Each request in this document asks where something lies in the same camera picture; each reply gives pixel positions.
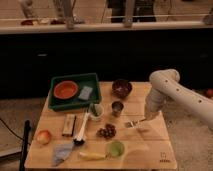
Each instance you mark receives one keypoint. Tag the green plastic tray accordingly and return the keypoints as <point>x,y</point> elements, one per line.
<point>88,79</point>

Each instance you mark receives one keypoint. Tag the silver metal fork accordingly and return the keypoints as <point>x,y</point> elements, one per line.
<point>131,124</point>

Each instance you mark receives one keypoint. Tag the black pole stand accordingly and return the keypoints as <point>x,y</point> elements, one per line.
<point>25,144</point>

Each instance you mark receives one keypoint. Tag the yellow banana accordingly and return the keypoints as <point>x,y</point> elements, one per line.
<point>92,156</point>

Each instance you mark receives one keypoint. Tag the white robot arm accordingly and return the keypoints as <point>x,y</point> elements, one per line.
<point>165,83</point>

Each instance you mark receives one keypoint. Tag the grey sponge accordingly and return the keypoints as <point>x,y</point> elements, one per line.
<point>85,93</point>

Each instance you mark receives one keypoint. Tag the bunch of red grapes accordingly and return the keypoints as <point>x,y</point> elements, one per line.
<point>107,132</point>

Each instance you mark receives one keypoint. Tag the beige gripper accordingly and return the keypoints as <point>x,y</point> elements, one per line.
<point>150,115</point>

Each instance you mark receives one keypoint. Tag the white cup with green item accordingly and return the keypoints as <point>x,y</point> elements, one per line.
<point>96,111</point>

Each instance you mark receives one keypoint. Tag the orange bowl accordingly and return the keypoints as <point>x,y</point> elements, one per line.
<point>65,90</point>

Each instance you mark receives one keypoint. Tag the white handled brush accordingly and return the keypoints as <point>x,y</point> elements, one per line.
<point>78,140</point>

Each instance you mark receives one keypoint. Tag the small metal cup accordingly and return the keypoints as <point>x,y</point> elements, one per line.
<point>117,108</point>

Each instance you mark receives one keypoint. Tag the dark red bowl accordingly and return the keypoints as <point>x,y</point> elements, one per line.
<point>121,88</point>

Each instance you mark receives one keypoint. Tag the grey blue cloth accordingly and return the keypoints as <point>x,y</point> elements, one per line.
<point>61,153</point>

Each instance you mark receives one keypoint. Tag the wooden block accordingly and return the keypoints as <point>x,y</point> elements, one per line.
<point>69,125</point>

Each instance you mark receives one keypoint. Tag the red apple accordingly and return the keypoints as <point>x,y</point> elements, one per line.
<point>44,137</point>

